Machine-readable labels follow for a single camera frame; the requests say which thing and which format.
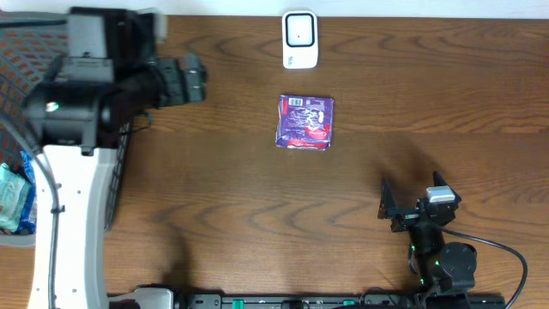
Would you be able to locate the purple Carefree pad pack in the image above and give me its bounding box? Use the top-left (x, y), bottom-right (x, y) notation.
top-left (275, 95), bottom-right (335, 151)

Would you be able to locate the teal wet wipes pack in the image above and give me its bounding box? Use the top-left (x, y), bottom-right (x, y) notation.
top-left (1, 163), bottom-right (32, 233)

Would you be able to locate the blue snack wrapper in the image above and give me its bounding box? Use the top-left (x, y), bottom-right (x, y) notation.
top-left (16, 150), bottom-right (37, 234)

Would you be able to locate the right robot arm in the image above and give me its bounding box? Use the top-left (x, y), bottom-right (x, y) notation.
top-left (377, 172), bottom-right (477, 308)

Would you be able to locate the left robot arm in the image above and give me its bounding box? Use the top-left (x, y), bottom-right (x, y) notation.
top-left (25, 54), bottom-right (207, 308)

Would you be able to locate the grey plastic mesh basket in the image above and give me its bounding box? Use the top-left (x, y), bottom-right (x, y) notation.
top-left (1, 10), bottom-right (131, 247)

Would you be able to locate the left black cable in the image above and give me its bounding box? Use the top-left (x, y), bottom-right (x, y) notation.
top-left (0, 111), bottom-right (65, 309)

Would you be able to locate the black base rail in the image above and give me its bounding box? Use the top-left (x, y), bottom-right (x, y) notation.
top-left (106, 293), bottom-right (507, 309)

